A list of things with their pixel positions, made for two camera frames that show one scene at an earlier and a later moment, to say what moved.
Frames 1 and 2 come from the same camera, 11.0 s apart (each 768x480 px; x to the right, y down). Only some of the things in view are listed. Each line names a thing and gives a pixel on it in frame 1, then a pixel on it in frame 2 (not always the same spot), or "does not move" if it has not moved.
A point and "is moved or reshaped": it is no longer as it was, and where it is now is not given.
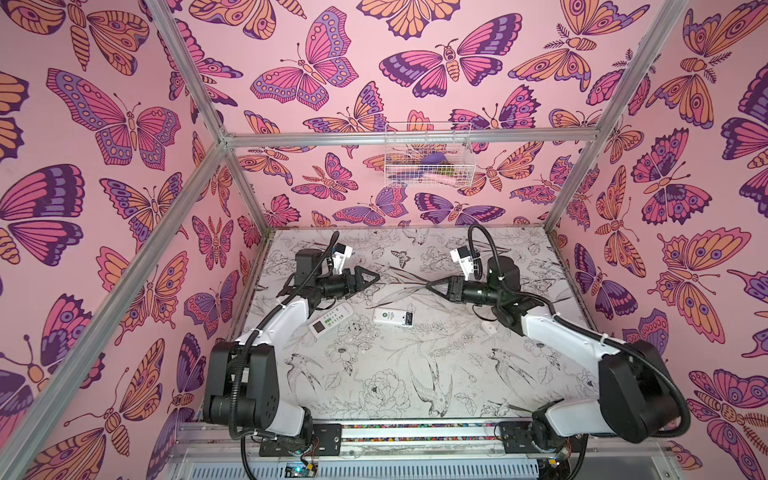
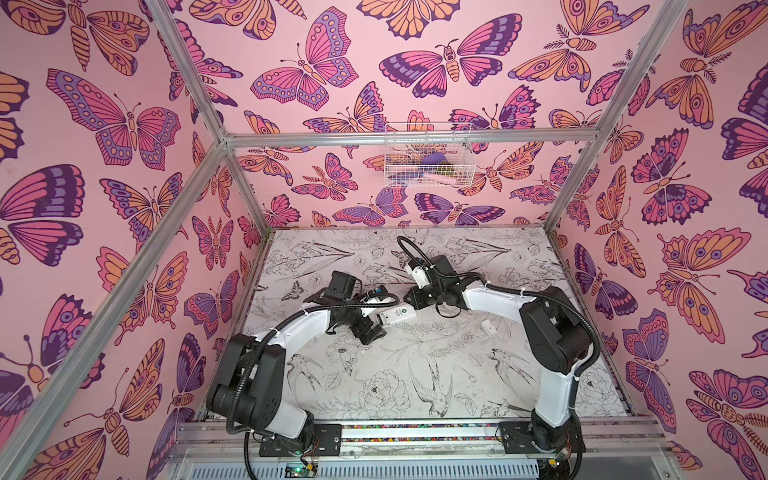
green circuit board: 298,470 does not move
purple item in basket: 434,158 does not move
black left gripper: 344,278 -> 371,334
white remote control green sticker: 394,316 is moved or reshaped
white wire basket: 429,165 does not move
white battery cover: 490,327 does not move
